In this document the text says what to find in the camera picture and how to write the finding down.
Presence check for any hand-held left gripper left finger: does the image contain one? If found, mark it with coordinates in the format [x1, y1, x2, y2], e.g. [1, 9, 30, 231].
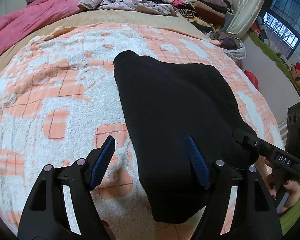
[17, 135, 116, 240]

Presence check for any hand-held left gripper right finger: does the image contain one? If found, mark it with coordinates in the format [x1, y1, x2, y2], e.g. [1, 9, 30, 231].
[184, 136, 283, 240]

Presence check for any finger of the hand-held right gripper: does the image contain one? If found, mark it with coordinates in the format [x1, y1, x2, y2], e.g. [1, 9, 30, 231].
[232, 127, 268, 160]

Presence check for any black printed shirt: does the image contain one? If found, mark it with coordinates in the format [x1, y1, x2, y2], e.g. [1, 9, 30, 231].
[113, 50, 260, 223]

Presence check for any person's right forearm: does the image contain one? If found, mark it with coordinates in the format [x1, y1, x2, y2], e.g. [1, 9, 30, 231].
[278, 187, 300, 233]

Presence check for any clothes heap on ledge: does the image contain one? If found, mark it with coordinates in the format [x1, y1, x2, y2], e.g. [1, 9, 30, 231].
[250, 16, 300, 98]

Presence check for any stack of folded clothes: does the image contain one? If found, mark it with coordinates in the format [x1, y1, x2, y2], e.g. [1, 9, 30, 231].
[159, 0, 232, 28]

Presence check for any person's right hand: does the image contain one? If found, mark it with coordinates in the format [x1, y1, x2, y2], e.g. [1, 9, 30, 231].
[264, 164, 300, 215]

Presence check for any red bag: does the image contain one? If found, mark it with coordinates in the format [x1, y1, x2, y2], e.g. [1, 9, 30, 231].
[243, 70, 260, 91]

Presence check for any orange white fleece blanket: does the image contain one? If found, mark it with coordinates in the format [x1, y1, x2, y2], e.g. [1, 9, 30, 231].
[0, 22, 286, 240]

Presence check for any green window ledge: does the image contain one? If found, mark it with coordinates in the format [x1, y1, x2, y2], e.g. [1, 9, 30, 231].
[247, 29, 300, 102]

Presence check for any white plastic bag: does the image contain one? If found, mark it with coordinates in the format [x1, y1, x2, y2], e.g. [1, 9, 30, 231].
[206, 30, 247, 61]

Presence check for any window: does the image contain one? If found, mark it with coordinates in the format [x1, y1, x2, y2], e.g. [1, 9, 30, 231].
[261, 0, 300, 64]

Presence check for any white curtain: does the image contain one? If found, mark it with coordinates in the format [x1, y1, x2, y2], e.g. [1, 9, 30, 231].
[226, 0, 272, 37]

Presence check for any lilac striped shirt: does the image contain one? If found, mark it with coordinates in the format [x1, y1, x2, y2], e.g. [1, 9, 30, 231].
[77, 0, 111, 11]

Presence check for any lilac printed garment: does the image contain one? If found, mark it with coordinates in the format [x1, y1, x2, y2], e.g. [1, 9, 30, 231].
[100, 0, 180, 16]

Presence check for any pink duvet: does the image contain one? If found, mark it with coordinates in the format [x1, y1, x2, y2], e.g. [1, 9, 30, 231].
[0, 0, 91, 68]

